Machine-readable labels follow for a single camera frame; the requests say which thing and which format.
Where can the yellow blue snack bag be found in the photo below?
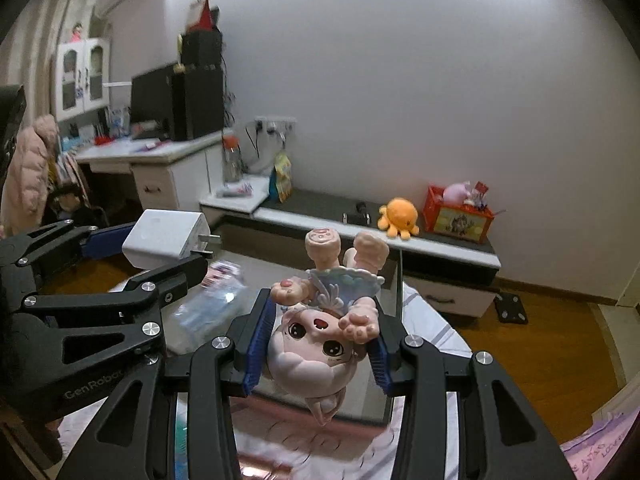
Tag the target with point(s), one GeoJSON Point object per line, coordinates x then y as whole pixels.
{"type": "Point", "coordinates": [281, 177]}

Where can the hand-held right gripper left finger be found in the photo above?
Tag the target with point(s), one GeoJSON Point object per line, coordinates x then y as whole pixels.
{"type": "Point", "coordinates": [257, 350]}

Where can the red printed crate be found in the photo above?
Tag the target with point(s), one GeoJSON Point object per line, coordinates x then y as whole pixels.
{"type": "Point", "coordinates": [457, 222]}

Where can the small red carton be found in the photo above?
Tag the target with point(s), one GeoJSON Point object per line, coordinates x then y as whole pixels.
{"type": "Point", "coordinates": [480, 190]}

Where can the white striped quilt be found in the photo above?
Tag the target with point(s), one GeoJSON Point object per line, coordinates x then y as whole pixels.
{"type": "Point", "coordinates": [430, 320]}

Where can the low black white bench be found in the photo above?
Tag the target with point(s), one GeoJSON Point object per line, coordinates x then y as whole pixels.
{"type": "Point", "coordinates": [450, 260]}

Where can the white charger plug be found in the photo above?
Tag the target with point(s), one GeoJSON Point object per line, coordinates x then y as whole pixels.
{"type": "Point", "coordinates": [160, 237]}

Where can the small black device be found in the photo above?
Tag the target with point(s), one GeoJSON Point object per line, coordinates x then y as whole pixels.
{"type": "Point", "coordinates": [356, 216]}

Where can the black floor scale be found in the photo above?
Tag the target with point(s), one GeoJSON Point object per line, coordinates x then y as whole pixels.
{"type": "Point", "coordinates": [511, 309]}

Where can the small cream desk fan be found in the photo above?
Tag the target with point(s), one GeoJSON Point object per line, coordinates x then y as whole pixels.
{"type": "Point", "coordinates": [180, 52]}

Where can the red-capped water bottle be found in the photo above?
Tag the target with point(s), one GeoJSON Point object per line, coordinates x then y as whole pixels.
{"type": "Point", "coordinates": [232, 160]}

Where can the pink packet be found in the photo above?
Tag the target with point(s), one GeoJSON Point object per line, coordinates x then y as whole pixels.
{"type": "Point", "coordinates": [235, 190]}

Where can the white wall power strip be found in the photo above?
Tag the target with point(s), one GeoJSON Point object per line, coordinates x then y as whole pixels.
{"type": "Point", "coordinates": [275, 124]}

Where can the pink plush pig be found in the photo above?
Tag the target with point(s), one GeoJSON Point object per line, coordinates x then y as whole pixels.
{"type": "Point", "coordinates": [457, 194]}

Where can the pink down jacket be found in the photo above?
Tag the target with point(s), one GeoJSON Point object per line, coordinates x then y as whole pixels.
{"type": "Point", "coordinates": [27, 175]}

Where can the small pink doll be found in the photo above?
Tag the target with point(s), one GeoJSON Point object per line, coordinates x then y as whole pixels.
{"type": "Point", "coordinates": [76, 32]}

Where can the white desk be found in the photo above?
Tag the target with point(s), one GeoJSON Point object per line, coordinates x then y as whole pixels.
{"type": "Point", "coordinates": [165, 175]}

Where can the red box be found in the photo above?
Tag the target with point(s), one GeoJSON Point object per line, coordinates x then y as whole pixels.
{"type": "Point", "coordinates": [202, 15]}

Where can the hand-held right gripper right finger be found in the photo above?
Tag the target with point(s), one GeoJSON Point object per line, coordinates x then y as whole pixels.
{"type": "Point", "coordinates": [387, 360]}

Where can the black speaker box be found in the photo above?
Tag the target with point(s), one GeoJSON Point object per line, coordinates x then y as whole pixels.
{"type": "Point", "coordinates": [200, 49]}

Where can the orange octopus plush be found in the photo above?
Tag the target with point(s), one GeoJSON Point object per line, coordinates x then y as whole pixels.
{"type": "Point", "coordinates": [398, 217]}

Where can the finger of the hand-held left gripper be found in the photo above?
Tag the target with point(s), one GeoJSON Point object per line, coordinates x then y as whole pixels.
{"type": "Point", "coordinates": [107, 241]}
{"type": "Point", "coordinates": [115, 302]}

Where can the clear plastic swab box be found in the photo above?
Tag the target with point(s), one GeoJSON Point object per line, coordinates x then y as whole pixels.
{"type": "Point", "coordinates": [210, 315]}

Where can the pink doll figurine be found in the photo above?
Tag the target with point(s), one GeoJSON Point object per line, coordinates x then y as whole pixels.
{"type": "Point", "coordinates": [310, 350]}

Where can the black computer monitor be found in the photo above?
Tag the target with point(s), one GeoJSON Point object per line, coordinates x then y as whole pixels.
{"type": "Point", "coordinates": [150, 100]}

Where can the black computer tower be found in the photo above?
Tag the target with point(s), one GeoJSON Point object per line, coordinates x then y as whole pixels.
{"type": "Point", "coordinates": [200, 105]}

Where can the blue white boxes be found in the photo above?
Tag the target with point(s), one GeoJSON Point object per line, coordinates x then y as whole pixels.
{"type": "Point", "coordinates": [119, 120]}

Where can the white glass-door cabinet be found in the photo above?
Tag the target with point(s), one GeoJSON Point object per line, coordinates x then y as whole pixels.
{"type": "Point", "coordinates": [82, 80]}

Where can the pink printed blanket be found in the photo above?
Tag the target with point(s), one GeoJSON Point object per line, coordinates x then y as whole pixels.
{"type": "Point", "coordinates": [610, 450]}

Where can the beige curtain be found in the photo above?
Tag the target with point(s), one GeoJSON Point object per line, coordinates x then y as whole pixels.
{"type": "Point", "coordinates": [50, 35]}

